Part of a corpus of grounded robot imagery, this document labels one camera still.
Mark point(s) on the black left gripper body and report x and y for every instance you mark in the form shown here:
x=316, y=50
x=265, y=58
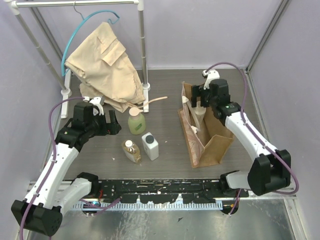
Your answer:
x=105, y=125

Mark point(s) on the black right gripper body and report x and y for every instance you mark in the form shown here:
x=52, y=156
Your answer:
x=209, y=101

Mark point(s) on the beige cylindrical bottle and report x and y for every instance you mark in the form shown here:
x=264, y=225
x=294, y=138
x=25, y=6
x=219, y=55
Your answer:
x=200, y=112

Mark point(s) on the green lotion pump bottle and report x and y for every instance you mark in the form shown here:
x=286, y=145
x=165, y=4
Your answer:
x=136, y=121

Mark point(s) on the clear amber liquid bottle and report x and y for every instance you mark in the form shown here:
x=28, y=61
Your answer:
x=131, y=151

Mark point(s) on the brown canvas bag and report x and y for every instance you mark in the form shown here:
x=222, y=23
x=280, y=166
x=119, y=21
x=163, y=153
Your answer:
x=208, y=144

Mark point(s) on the white bottle black cap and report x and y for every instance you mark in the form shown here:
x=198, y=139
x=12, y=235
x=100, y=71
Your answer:
x=150, y=146

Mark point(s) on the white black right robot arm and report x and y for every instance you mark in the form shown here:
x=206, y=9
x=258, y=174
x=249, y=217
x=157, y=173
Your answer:
x=270, y=169

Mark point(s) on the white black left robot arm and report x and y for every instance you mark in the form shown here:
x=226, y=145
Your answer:
x=43, y=208

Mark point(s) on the beige cargo shorts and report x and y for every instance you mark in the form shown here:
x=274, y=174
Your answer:
x=104, y=69

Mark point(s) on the white metal clothes rack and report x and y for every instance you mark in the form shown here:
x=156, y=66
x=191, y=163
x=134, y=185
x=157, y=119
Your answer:
x=64, y=80

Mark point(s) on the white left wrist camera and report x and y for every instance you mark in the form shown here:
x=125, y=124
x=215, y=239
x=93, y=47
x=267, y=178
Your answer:
x=98, y=103

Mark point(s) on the grey slotted cable duct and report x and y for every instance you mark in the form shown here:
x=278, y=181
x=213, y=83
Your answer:
x=176, y=206

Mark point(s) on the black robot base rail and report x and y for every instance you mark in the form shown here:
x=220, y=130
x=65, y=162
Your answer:
x=160, y=191

